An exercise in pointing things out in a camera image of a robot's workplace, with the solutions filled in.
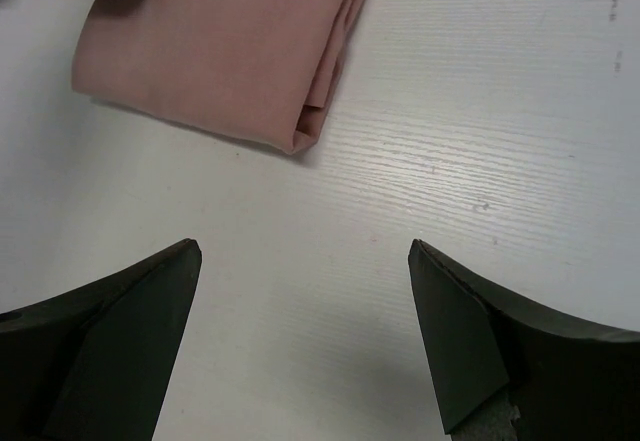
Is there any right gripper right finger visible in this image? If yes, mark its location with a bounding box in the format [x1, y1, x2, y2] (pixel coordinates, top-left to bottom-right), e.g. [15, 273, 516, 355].
[408, 240, 639, 440]

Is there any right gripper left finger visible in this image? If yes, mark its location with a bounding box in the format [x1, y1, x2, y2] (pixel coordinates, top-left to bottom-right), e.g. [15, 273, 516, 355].
[1, 239, 202, 440]

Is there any pink printed t-shirt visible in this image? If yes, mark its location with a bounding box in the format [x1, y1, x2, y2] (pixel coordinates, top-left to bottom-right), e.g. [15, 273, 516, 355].
[71, 0, 366, 154]

